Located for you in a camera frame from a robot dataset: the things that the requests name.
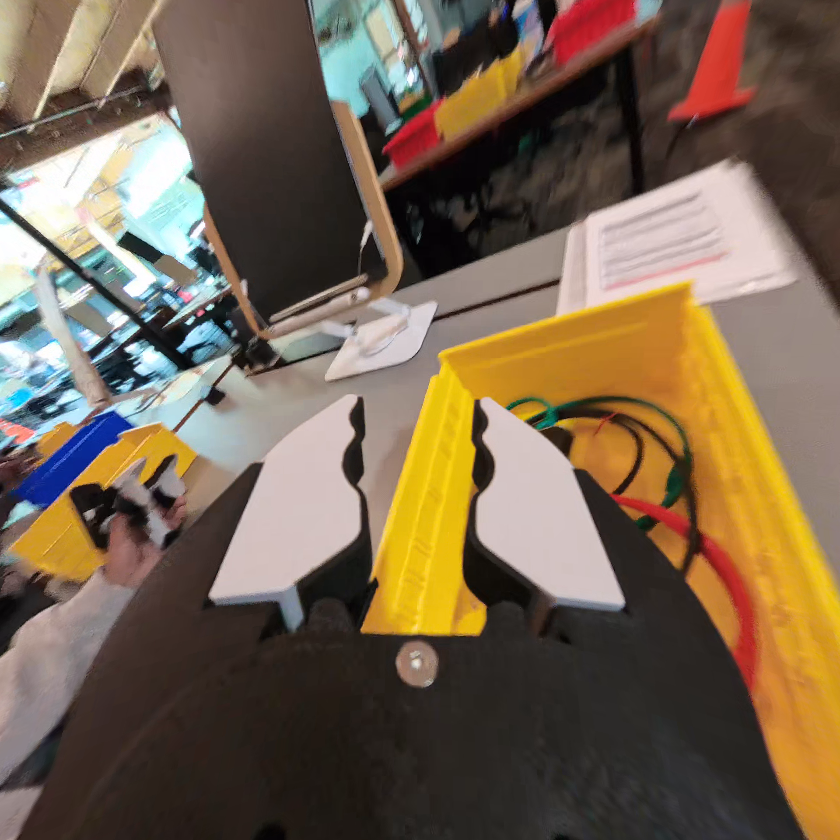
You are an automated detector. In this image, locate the red plastic bin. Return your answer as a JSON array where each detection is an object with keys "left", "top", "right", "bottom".
[
  {"left": 382, "top": 98, "right": 442, "bottom": 169},
  {"left": 543, "top": 0, "right": 637, "bottom": 67}
]

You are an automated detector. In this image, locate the long wooden table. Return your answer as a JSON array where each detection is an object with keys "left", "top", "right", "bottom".
[{"left": 377, "top": 13, "right": 658, "bottom": 198}]

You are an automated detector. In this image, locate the person's left forearm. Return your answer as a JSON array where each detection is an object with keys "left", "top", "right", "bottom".
[{"left": 0, "top": 567, "right": 142, "bottom": 788}]

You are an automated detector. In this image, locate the grey desk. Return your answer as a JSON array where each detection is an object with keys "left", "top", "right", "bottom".
[{"left": 167, "top": 223, "right": 840, "bottom": 546}]

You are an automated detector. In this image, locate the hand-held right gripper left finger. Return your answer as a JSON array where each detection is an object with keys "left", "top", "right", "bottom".
[{"left": 209, "top": 394, "right": 373, "bottom": 632}]

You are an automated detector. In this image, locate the black tablet with wooden frame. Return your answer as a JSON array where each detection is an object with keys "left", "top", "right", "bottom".
[{"left": 152, "top": 0, "right": 406, "bottom": 342}]

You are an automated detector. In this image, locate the blue plastic bin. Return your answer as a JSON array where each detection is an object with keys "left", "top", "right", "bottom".
[{"left": 10, "top": 410, "right": 137, "bottom": 509}]

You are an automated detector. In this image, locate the orange traffic cone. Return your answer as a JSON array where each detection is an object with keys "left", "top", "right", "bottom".
[{"left": 666, "top": 0, "right": 757, "bottom": 126}]

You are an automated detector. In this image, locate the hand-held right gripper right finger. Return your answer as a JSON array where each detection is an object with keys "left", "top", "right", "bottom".
[{"left": 465, "top": 397, "right": 626, "bottom": 632}]

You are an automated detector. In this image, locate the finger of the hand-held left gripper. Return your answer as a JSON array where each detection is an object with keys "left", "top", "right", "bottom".
[
  {"left": 146, "top": 454, "right": 189, "bottom": 550},
  {"left": 115, "top": 457, "right": 153, "bottom": 526}
]

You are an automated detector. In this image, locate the red cable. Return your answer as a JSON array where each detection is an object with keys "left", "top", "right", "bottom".
[{"left": 610, "top": 492, "right": 761, "bottom": 691}]

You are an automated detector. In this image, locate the black ethernet cable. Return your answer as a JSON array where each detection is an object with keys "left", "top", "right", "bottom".
[{"left": 525, "top": 407, "right": 704, "bottom": 578}]

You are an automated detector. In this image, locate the printed paper sheet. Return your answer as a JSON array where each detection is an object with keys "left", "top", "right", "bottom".
[{"left": 556, "top": 159, "right": 800, "bottom": 317}]

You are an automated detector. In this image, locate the green ethernet cable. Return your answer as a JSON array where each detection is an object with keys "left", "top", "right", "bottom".
[{"left": 505, "top": 395, "right": 694, "bottom": 532}]

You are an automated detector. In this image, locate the person's left hand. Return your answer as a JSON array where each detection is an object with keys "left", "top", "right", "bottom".
[{"left": 101, "top": 502, "right": 189, "bottom": 589}]

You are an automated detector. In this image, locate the yellow plastic bin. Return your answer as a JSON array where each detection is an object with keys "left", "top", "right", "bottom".
[
  {"left": 10, "top": 423, "right": 199, "bottom": 585},
  {"left": 434, "top": 49, "right": 526, "bottom": 140},
  {"left": 361, "top": 282, "right": 840, "bottom": 840}
]

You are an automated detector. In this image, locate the white monitor stand base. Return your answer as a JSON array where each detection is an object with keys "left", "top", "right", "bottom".
[{"left": 269, "top": 285, "right": 439, "bottom": 383}]

